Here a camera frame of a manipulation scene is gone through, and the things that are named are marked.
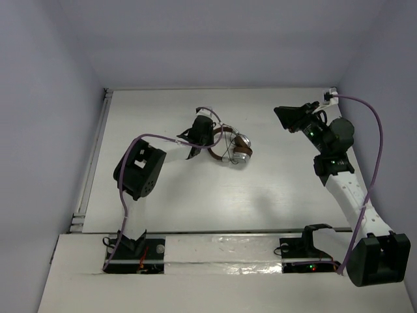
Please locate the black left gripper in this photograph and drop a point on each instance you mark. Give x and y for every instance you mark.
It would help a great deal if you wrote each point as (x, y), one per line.
(202, 129)

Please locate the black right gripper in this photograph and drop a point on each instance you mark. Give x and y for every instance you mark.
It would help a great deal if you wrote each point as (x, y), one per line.
(296, 117)

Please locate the brown silver headphones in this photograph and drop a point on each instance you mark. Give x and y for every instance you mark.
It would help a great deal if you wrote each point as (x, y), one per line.
(242, 147)

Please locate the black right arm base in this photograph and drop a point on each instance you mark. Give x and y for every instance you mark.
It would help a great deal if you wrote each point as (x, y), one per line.
(319, 249)

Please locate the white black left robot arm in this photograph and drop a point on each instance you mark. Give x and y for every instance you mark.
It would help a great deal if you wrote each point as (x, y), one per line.
(138, 170)

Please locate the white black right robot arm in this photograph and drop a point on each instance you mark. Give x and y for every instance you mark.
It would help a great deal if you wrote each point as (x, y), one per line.
(376, 253)

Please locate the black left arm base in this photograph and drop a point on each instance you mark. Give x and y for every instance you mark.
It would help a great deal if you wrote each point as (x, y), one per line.
(142, 256)

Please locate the white front board with tape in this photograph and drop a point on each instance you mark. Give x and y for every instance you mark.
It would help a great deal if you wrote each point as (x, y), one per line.
(76, 283)

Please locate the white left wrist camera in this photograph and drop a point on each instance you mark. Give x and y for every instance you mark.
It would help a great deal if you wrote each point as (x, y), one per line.
(204, 111)

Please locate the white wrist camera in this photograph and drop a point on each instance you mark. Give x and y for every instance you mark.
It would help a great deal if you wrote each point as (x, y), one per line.
(330, 98)
(204, 111)

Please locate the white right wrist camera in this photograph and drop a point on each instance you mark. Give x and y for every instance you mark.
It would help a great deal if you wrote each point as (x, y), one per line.
(330, 98)

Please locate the aluminium rail left table edge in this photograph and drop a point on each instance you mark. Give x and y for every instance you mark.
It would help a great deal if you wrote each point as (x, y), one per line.
(78, 216)

